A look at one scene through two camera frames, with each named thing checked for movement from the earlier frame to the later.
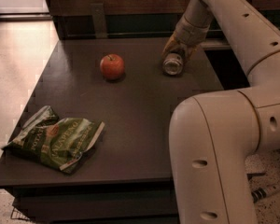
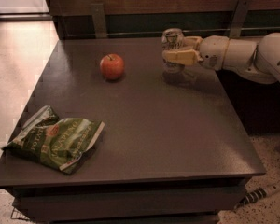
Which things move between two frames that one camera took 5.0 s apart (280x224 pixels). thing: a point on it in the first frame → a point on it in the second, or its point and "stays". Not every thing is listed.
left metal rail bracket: x=99 y=21 stays
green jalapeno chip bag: x=54 y=142 stays
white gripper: x=192 y=34 → x=214 y=51
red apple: x=112 y=66 stays
